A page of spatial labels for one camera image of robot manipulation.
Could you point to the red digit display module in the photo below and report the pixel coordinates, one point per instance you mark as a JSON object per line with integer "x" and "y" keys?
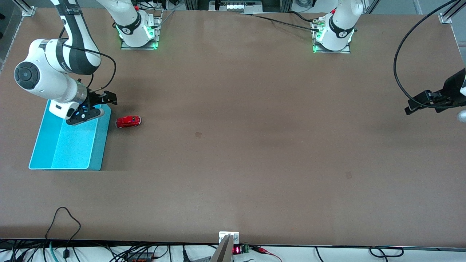
{"x": 236, "y": 250}

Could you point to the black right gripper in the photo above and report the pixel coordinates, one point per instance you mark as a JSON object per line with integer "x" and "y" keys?
{"x": 93, "y": 98}

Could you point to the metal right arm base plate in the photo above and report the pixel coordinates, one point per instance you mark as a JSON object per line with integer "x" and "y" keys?
{"x": 158, "y": 29}

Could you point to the blue plastic box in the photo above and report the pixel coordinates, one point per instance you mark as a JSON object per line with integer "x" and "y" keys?
{"x": 72, "y": 149}

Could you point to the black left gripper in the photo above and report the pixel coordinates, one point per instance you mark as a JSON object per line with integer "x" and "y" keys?
{"x": 452, "y": 90}

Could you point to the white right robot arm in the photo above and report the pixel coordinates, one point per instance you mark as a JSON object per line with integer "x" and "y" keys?
{"x": 43, "y": 76}

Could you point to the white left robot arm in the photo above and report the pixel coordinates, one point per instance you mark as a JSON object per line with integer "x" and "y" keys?
{"x": 338, "y": 29}

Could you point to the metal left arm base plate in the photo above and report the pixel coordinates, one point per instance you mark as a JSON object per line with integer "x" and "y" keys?
{"x": 329, "y": 51}

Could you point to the grey metal mount bar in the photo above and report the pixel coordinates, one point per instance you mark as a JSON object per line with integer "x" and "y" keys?
{"x": 222, "y": 253}

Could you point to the orange grey connector box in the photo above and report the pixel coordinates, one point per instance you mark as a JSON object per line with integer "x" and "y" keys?
{"x": 140, "y": 257}

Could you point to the white lit device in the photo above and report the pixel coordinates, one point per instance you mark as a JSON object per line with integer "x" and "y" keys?
{"x": 236, "y": 6}

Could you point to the red clip lead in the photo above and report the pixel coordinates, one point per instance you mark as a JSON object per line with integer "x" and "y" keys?
{"x": 260, "y": 249}

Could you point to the white table edge bracket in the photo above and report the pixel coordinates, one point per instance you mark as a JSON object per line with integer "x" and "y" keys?
{"x": 222, "y": 234}

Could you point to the red beetle toy car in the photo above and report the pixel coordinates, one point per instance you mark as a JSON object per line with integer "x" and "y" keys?
{"x": 128, "y": 121}

